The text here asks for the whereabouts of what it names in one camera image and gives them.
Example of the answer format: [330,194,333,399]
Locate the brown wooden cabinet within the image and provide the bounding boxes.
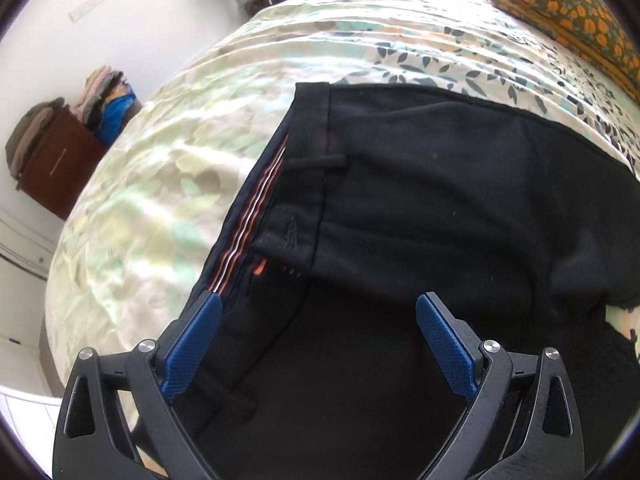
[18,106,107,221]

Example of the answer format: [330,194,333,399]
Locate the orange floral pillow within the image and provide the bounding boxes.
[489,0,639,100]

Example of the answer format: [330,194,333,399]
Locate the black pants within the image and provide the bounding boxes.
[175,84,639,479]

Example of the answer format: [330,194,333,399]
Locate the pile of folded clothes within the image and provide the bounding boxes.
[70,65,142,146]

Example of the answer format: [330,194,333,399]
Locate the white wall switch plate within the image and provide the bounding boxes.
[68,0,106,23]

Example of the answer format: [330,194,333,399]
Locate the floral leaf bedspread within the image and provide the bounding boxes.
[44,0,640,478]

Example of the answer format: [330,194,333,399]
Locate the brown clothes on cabinet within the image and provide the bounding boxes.
[4,98,65,181]

